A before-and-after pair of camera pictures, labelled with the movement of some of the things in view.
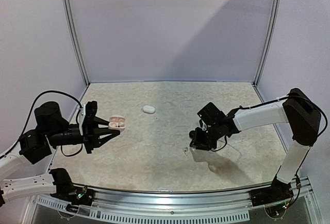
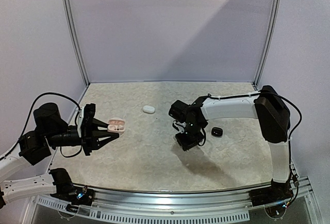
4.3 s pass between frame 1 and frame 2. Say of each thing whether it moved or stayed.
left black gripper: stayed
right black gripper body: moved
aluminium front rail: stayed
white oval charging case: stayed
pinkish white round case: moved
